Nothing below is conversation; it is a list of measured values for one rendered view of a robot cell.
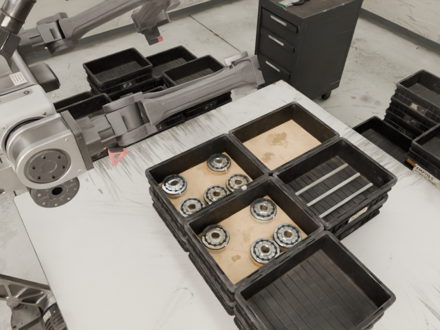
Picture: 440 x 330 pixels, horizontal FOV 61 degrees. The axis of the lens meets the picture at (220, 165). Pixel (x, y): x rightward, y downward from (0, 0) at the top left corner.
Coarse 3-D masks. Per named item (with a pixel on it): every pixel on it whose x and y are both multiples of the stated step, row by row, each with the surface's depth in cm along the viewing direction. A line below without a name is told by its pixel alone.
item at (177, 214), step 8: (216, 136) 161; (224, 136) 162; (200, 144) 158; (184, 152) 154; (168, 160) 151; (152, 168) 148; (264, 168) 148; (152, 176) 145; (264, 176) 146; (152, 184) 144; (248, 184) 143; (160, 192) 140; (232, 192) 140; (168, 200) 137; (216, 200) 137; (208, 208) 135; (176, 216) 134; (192, 216) 133
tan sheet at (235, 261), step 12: (276, 204) 149; (240, 216) 145; (276, 216) 145; (228, 228) 141; (240, 228) 141; (252, 228) 141; (264, 228) 141; (240, 240) 138; (252, 240) 138; (228, 252) 134; (240, 252) 134; (264, 252) 134; (228, 264) 131; (240, 264) 131; (252, 264) 131; (228, 276) 128; (240, 276) 128
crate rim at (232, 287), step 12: (264, 180) 144; (240, 192) 140; (288, 192) 140; (216, 204) 136; (300, 204) 136; (312, 216) 133; (192, 240) 128; (204, 252) 123; (288, 252) 123; (216, 264) 120; (252, 276) 117; (228, 288) 117
